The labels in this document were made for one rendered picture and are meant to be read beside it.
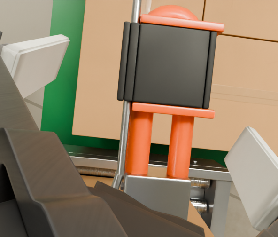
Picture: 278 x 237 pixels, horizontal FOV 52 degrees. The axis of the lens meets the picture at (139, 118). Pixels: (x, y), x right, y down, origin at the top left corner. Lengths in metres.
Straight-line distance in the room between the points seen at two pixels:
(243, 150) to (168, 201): 0.11
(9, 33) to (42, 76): 1.49
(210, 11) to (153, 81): 0.82
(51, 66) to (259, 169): 0.13
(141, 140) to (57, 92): 1.30
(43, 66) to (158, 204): 0.17
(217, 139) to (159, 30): 0.80
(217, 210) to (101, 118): 0.50
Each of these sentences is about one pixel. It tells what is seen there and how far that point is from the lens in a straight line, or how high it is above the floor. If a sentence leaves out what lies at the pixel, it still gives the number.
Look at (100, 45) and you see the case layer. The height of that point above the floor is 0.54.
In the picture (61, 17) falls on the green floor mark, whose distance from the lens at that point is 1.60.
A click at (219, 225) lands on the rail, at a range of 1.06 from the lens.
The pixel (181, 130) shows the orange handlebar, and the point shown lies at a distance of 0.27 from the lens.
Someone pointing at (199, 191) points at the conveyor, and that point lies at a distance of 1.11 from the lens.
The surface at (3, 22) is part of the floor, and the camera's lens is 1.68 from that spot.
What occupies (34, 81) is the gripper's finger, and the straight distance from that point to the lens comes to 0.16.
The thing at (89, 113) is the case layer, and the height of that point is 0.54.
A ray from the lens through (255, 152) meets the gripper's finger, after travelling 0.18.
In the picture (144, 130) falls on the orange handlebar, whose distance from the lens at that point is 0.26.
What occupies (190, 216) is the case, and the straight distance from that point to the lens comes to 0.75.
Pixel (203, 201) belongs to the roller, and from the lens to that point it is 1.07.
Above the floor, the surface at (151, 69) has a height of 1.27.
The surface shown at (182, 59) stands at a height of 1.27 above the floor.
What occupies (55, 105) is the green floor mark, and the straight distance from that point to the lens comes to 1.55.
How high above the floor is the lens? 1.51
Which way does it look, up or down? 85 degrees down
